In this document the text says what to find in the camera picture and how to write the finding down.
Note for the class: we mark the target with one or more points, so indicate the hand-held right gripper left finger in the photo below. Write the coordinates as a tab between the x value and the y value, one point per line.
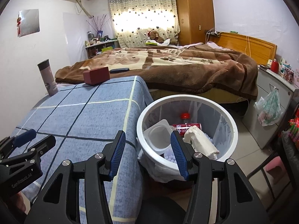
116	156

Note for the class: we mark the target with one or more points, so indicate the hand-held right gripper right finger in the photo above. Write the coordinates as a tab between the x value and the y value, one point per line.
179	156

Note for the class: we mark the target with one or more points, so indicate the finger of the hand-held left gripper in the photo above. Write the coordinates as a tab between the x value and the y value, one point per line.
44	144
24	136

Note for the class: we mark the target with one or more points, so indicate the cream paper bag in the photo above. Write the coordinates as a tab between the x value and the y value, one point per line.
201	142

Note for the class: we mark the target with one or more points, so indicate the white yogurt cup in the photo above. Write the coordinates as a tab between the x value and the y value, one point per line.
156	137

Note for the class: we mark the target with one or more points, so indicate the red cartoon drink can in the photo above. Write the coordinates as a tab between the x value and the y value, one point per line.
186	127

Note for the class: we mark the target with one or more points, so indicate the white round trash bin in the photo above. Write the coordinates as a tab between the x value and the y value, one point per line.
144	121

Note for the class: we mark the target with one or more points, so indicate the person's left hand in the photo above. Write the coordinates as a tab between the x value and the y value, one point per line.
19	203

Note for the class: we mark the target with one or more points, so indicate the blue checked tablecloth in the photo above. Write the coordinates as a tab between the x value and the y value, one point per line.
81	121

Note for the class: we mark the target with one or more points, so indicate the grey thermos flask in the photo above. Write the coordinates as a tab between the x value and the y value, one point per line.
49	79

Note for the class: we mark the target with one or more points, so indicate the dark red box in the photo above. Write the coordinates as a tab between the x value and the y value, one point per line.
95	75

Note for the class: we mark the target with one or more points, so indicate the dark flat object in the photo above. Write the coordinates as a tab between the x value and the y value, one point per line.
119	70

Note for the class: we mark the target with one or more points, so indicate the brown printed blanket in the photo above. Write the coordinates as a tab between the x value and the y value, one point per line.
175	67

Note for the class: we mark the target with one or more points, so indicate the pink stool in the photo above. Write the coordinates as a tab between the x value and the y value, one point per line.
274	168

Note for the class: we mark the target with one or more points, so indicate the hanging plastic bag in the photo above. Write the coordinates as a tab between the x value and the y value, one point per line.
269	109

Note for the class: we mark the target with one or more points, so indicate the cluttered white shelf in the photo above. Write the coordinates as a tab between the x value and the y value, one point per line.
100	49

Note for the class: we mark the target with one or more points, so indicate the black metal rack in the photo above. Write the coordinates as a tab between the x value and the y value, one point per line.
289	158

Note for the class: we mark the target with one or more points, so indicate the red hanging ornament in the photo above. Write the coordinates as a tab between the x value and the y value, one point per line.
19	22

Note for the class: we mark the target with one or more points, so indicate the grey nightstand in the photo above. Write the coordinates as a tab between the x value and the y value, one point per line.
266	81

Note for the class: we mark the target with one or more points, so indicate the green flat box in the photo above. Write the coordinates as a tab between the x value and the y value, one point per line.
151	43

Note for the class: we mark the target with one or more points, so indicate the colourful packets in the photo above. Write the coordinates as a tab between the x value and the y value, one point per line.
294	133

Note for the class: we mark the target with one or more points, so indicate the brown teddy bear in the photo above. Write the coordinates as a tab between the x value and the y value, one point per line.
154	36

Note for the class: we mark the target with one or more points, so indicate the wooden bed headboard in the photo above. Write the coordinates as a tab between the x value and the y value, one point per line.
238	44

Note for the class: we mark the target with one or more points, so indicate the power strip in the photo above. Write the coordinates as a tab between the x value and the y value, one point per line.
212	32

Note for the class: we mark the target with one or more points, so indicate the vase with purple branches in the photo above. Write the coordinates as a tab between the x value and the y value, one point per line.
98	26

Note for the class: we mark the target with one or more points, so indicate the red mug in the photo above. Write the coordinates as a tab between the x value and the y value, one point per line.
275	66

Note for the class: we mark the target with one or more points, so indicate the photo cards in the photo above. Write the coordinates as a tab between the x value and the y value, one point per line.
287	71

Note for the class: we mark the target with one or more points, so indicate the wrapped air conditioner pipe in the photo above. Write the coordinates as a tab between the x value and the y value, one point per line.
83	7

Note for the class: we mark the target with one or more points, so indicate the wooden wardrobe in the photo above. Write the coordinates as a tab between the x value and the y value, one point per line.
195	11

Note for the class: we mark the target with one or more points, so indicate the heart patterned curtain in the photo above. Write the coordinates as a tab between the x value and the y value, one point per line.
140	11

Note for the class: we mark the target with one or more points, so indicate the white wall panel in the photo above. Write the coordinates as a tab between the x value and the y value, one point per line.
74	35

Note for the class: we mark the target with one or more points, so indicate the square wall mirror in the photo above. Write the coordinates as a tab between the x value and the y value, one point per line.
29	23

